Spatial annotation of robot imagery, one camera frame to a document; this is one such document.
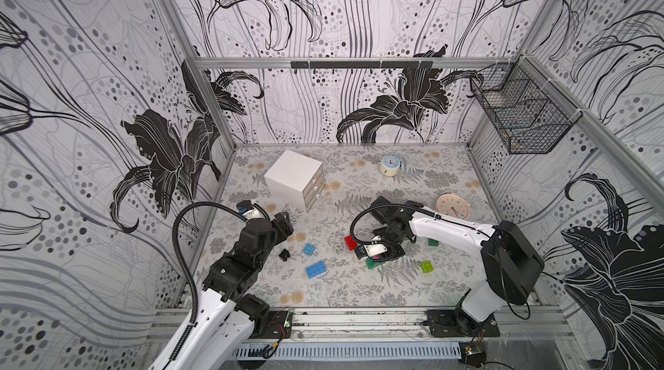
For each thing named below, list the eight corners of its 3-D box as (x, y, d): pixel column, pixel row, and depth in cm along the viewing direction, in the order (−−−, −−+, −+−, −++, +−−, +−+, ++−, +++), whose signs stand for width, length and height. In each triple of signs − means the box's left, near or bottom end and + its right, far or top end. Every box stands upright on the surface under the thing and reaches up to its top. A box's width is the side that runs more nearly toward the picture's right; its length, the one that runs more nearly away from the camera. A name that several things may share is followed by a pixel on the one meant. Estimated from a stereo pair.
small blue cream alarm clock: (380, 176, 110) (382, 169, 106) (379, 162, 115) (380, 155, 111) (403, 176, 110) (406, 169, 106) (400, 162, 115) (402, 155, 111)
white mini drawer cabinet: (268, 198, 103) (259, 177, 92) (294, 170, 112) (289, 148, 101) (302, 218, 97) (297, 197, 86) (327, 186, 107) (325, 164, 96)
